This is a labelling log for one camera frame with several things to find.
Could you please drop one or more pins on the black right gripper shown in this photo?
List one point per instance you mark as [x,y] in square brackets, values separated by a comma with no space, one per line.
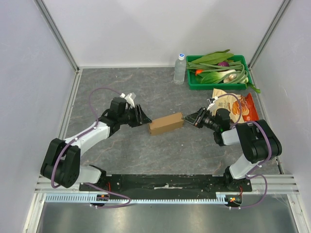
[200,116]

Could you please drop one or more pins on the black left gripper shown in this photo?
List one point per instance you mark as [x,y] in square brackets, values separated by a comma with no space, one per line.
[141,119]

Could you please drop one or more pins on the brown cardboard paper box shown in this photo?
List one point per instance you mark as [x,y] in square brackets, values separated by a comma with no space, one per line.
[166,124]

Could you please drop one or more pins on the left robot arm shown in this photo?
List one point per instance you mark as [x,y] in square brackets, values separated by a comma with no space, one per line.
[62,160]

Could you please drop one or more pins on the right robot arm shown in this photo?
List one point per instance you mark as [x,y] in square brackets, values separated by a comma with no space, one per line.
[257,140]

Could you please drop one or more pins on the green plastic tray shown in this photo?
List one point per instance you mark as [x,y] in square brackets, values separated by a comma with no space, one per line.
[194,85]

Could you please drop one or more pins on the orange carrot piece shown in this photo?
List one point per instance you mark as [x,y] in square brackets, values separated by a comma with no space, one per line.
[199,71]

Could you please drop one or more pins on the clear plastic water bottle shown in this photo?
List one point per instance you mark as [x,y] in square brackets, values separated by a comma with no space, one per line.
[180,69]

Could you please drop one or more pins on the red beige snack bag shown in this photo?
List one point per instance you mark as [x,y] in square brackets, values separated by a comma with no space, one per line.
[230,103]

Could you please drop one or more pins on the brown mushroom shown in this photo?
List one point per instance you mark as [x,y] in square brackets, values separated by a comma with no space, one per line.
[232,77]

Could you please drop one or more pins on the purple red onion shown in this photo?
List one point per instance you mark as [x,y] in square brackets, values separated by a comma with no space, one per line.
[224,64]

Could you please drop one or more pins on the green long beans bunch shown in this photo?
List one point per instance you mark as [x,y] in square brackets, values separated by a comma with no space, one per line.
[242,73]

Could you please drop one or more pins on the green leafy vegetable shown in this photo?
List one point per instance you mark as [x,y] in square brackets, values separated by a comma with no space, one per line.
[213,58]

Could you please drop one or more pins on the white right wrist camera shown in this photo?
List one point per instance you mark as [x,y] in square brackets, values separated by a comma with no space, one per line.
[212,103]

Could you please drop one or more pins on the slotted grey cable duct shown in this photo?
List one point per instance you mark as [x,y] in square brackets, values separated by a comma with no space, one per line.
[101,199]

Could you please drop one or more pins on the left aluminium frame post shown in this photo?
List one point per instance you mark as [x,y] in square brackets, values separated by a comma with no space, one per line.
[56,33]

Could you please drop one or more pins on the aluminium frame post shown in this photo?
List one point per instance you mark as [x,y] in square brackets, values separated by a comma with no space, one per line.
[269,32]
[56,33]

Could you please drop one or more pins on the right aluminium frame post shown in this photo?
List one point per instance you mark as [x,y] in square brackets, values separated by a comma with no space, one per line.
[269,32]

